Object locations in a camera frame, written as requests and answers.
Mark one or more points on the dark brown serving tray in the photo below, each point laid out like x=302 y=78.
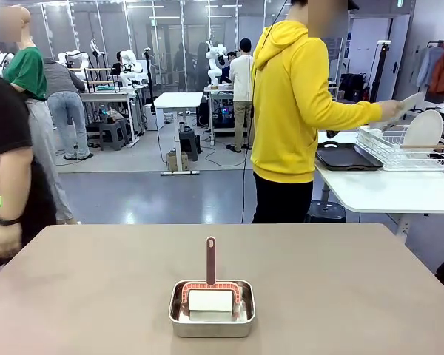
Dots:
x=346 y=157

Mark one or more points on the black shirt person forearm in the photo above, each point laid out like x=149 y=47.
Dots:
x=13 y=185

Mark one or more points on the yellow sleeved right forearm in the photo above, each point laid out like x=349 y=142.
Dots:
x=355 y=114

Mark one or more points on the black shirt person hand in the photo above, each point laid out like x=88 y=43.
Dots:
x=5 y=244

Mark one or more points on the yellow hoodie person right hand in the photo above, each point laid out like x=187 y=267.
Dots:
x=391 y=110

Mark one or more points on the black wristband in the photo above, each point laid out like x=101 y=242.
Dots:
x=7 y=221

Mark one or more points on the person in black t-shirt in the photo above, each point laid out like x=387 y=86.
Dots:
x=3 y=122

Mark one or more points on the person in grey hoodie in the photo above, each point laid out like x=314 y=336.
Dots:
x=68 y=107

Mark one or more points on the grey plastic stool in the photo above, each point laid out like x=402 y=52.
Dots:
x=114 y=129

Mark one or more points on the white lab desk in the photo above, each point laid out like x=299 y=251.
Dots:
x=107 y=97

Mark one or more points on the cardboard box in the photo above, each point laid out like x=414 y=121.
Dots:
x=177 y=161

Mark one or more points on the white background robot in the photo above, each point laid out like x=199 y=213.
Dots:
x=214 y=63
x=129 y=68

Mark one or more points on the black plastic stool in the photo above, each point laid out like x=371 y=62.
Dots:
x=189 y=146

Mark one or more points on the white standing desk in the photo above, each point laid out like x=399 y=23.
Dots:
x=177 y=99

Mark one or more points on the pink lint roller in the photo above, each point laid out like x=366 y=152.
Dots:
x=211 y=259

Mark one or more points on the rectangular steel tray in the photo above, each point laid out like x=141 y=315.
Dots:
x=211 y=329

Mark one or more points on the person in white sweater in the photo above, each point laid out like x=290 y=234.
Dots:
x=240 y=74

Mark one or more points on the person in yellow hoodie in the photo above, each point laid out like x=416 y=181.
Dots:
x=285 y=111

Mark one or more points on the black round stool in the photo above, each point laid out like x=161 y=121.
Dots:
x=325 y=211

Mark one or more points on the black bags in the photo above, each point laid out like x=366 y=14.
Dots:
x=355 y=87

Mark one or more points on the white side table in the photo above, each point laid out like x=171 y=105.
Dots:
x=392 y=188

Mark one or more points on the black stand with white head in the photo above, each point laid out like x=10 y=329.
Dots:
x=381 y=63

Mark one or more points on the white door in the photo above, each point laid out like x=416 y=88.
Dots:
x=401 y=74

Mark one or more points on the light blue hanging shirt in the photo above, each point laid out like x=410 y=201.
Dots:
x=427 y=66

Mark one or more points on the black camera tripod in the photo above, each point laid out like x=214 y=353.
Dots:
x=149 y=81

